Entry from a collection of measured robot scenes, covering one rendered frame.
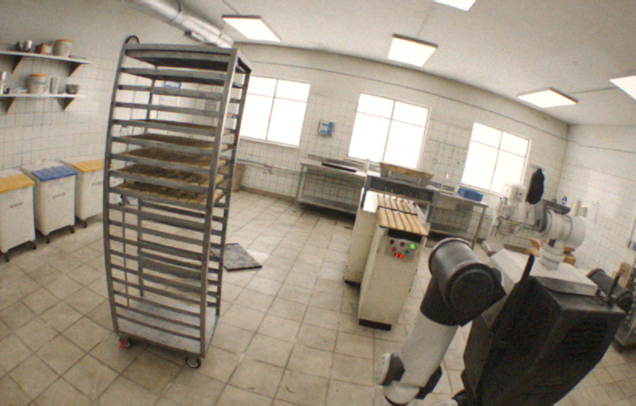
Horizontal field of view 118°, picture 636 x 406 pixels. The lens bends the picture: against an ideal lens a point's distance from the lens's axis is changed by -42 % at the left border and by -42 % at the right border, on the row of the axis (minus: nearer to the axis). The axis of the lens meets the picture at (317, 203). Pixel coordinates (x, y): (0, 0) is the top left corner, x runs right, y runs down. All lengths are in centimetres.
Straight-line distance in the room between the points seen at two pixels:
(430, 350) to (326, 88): 584
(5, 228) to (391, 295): 356
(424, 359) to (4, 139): 393
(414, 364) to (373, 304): 206
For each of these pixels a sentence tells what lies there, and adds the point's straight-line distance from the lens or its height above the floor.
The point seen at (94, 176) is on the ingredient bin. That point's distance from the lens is 406.
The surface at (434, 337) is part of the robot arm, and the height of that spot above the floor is 121.
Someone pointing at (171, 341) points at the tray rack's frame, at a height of 15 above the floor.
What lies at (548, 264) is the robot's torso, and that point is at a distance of 70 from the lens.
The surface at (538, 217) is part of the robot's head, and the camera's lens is 68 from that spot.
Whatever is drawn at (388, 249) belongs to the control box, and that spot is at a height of 75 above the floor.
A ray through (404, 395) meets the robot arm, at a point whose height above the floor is 103.
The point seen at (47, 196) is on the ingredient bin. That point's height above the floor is 52.
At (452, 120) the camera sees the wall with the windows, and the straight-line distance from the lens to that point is 636.
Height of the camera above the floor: 152
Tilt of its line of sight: 13 degrees down
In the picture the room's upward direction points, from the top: 11 degrees clockwise
